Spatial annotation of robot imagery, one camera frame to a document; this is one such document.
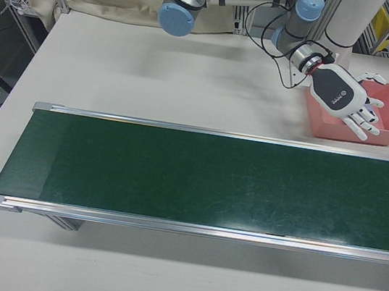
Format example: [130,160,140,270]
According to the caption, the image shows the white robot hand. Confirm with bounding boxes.
[302,59,389,144]

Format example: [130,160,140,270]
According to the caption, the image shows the white cylindrical column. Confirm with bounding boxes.
[319,0,388,54]

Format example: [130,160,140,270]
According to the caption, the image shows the yellow plastic piece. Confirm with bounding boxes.
[370,4,389,35]

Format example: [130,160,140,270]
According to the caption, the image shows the green conveyor belt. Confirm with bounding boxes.
[0,96,389,280]

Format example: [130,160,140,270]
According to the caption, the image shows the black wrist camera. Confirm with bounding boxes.
[318,47,341,67]

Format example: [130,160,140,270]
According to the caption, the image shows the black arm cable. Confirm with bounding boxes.
[174,0,343,96]

